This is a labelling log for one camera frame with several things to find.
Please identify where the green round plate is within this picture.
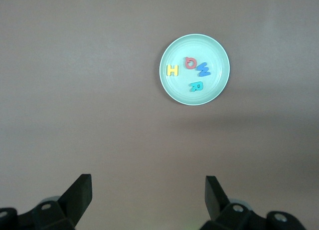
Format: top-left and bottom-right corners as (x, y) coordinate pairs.
(159, 33), (231, 106)

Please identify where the pink capital letter Q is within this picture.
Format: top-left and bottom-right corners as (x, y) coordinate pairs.
(184, 56), (198, 70)

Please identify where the brown table cover sheet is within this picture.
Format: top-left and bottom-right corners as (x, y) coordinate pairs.
(0, 0), (319, 230)

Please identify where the teal capital letter R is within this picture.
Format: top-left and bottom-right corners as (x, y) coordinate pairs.
(188, 81), (204, 93)

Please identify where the blue capital letter M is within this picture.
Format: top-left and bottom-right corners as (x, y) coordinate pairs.
(195, 62), (212, 78)

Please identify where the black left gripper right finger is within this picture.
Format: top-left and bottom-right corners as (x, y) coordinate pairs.
(200, 176), (307, 230)

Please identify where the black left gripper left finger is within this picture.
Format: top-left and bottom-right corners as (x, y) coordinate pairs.
(0, 174), (93, 230)

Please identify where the yellow capital letter H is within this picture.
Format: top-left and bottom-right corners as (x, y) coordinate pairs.
(166, 64), (179, 77)

